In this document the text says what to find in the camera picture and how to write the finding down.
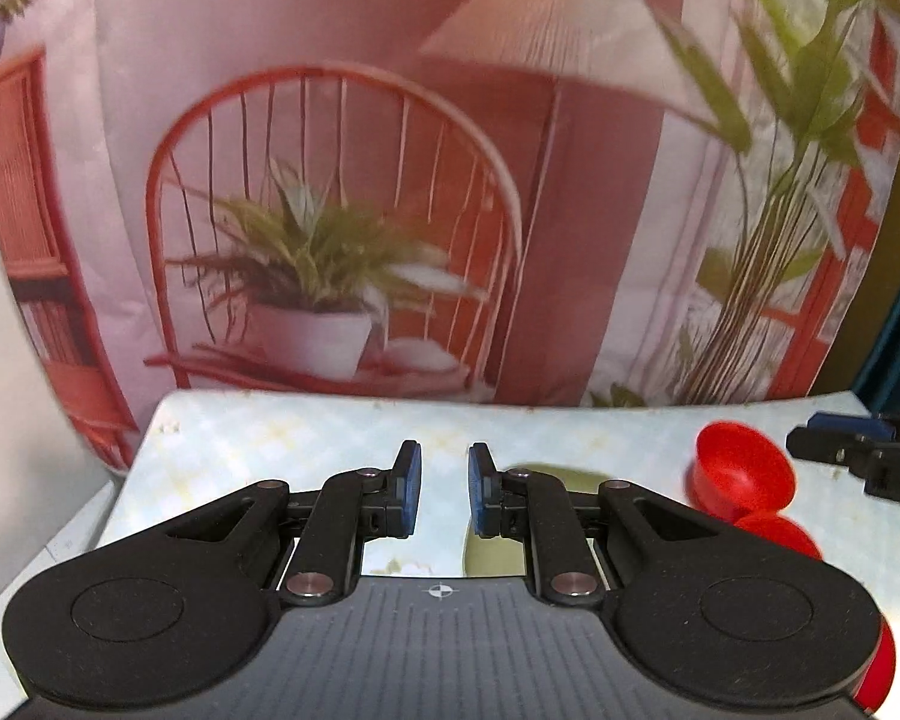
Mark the printed room scene backdrop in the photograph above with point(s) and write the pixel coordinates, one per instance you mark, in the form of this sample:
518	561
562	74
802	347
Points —
435	165

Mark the pale green plate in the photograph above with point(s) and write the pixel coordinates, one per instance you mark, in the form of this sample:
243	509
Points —
489	556

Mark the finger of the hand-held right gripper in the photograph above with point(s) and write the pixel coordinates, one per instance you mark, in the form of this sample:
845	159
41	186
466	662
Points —
825	446
847	424

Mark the red bowl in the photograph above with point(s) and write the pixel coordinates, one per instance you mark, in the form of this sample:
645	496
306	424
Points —
879	671
742	465
778	536

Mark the floral checked tablecloth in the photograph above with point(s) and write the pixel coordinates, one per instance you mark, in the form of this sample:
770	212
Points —
270	439

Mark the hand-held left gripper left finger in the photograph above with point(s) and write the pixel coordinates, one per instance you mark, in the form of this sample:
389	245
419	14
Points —
409	481

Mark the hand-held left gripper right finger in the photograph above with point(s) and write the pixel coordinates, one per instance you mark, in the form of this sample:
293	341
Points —
480	489

